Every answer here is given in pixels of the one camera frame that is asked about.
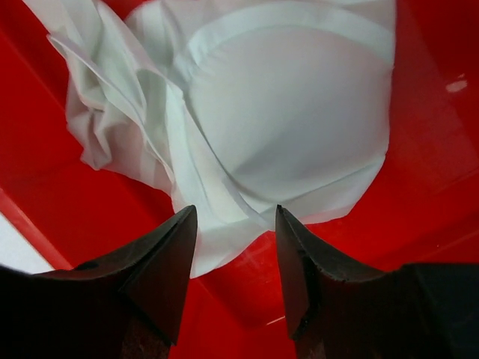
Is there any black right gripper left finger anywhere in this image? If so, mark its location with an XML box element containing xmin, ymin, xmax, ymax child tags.
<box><xmin>1</xmin><ymin>206</ymin><xmax>197</xmax><ymax>358</ymax></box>

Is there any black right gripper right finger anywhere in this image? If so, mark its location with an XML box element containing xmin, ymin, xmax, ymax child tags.
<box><xmin>275</xmin><ymin>206</ymin><xmax>478</xmax><ymax>358</ymax></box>

